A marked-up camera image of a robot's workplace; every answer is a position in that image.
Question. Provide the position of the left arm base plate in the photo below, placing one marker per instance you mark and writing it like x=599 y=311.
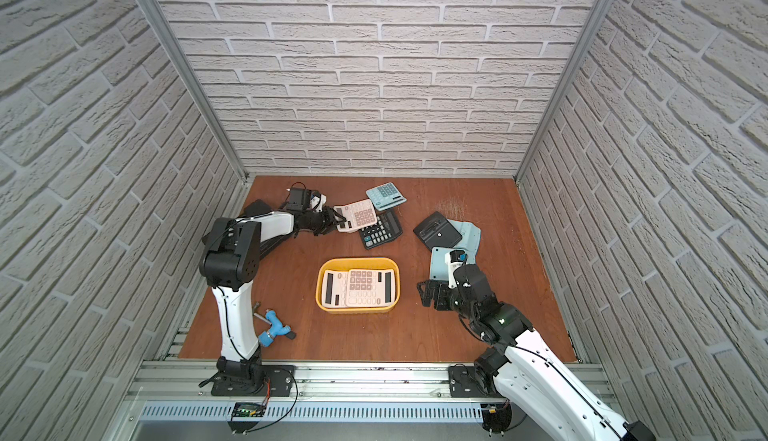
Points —
x=249 y=379

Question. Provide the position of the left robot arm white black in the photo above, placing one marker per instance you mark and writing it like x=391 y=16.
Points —
x=232 y=253

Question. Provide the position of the right controller connector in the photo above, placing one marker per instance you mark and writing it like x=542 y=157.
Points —
x=496 y=418

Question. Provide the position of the large black case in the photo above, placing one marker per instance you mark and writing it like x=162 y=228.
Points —
x=225 y=231

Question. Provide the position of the blue handled tool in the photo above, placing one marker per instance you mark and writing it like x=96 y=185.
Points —
x=276 y=327

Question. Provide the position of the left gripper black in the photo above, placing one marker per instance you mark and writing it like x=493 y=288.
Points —
x=325 y=220

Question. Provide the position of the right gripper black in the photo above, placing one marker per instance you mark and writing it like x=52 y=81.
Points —
x=442 y=289

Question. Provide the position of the black calculator face down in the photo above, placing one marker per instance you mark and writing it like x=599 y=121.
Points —
x=437 y=231

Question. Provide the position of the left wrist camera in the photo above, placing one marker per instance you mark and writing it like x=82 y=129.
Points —
x=317 y=202

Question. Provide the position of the left controller board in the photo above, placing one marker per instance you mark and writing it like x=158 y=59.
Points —
x=246 y=416

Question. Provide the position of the yellow plastic storage box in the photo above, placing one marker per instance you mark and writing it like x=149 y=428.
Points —
x=365 y=263

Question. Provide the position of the aluminium front rail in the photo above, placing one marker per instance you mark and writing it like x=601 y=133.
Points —
x=178 y=379

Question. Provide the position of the white calculator face down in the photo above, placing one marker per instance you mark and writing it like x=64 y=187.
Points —
x=371 y=288

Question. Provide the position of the pink calculator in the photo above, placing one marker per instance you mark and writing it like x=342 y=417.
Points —
x=334 y=289
x=356 y=216

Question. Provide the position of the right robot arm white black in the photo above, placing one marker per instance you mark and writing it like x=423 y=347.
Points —
x=520 y=367

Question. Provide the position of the light blue calculator back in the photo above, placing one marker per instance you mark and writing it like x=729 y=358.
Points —
x=470 y=239

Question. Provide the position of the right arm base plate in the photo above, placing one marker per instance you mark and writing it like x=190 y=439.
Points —
x=465 y=382

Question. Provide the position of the light blue calculator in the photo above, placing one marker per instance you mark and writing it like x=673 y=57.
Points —
x=438 y=266
x=470 y=239

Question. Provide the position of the black calculator face up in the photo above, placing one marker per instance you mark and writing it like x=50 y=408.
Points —
x=386 y=230

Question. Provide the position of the small teal calculator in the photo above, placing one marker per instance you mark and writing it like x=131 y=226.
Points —
x=385 y=197

